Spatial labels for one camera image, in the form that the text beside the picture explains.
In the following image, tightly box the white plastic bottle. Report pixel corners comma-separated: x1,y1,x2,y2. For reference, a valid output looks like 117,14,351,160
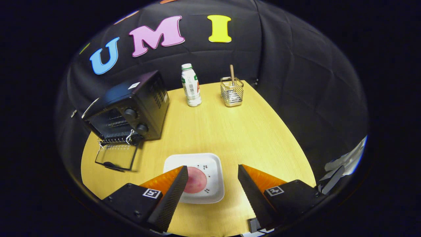
181,64,202,107

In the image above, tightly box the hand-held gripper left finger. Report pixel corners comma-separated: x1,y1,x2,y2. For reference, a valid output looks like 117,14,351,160
102,166,189,233

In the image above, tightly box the metal wire utensil holder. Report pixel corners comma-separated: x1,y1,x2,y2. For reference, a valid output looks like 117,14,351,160
220,77,244,107

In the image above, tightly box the white square plate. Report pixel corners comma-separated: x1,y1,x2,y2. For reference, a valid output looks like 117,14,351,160
163,153,225,204

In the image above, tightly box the red meat slice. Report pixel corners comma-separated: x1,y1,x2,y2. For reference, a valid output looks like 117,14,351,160
183,167,208,194

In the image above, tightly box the black toaster oven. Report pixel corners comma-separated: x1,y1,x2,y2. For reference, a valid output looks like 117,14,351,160
82,70,170,172

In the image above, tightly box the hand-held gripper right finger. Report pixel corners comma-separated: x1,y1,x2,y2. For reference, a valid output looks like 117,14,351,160
237,164,328,231

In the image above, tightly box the white sheet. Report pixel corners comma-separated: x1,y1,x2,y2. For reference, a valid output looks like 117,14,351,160
324,137,367,176

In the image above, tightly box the black backdrop cloth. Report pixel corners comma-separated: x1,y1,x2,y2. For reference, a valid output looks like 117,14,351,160
56,0,368,171

